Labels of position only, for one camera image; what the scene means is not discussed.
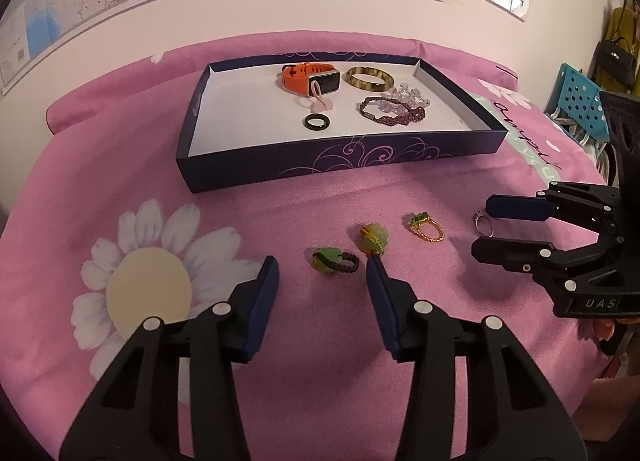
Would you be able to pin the black bag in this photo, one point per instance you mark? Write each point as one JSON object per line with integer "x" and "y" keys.
{"x": 617, "y": 63}

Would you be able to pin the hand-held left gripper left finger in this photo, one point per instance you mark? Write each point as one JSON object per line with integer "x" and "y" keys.
{"x": 260, "y": 311}

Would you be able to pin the person's right hand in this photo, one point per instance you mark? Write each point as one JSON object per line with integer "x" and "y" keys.
{"x": 602, "y": 330}

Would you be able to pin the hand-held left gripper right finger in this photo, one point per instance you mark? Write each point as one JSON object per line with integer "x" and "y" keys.
{"x": 382, "y": 301}

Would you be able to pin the blue perforated basket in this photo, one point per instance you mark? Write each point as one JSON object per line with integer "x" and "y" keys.
{"x": 580, "y": 96}

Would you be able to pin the dark blue shallow box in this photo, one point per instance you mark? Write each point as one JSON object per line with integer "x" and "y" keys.
{"x": 250, "y": 141}

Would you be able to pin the pink flowered blanket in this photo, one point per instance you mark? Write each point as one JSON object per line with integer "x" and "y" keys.
{"x": 125, "y": 181}

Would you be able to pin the brown mottled bangle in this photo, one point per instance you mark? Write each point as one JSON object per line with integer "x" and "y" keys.
{"x": 370, "y": 87}

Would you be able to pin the yellow bag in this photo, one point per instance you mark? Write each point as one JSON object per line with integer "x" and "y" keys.
{"x": 620, "y": 23}

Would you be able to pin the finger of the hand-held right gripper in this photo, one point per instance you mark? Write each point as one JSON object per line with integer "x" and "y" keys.
{"x": 515, "y": 207}
{"x": 505, "y": 253}

